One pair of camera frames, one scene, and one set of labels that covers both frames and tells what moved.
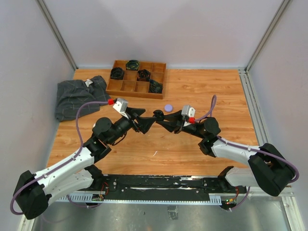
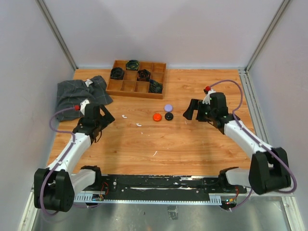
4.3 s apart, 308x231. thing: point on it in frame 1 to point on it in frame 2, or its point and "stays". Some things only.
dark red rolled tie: [143, 75] stays
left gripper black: [144, 123] to [107, 119]
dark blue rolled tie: [155, 86] stays
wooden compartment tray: [130, 85] stays
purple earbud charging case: [168, 108] stays
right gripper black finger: [174, 116] to [193, 105]
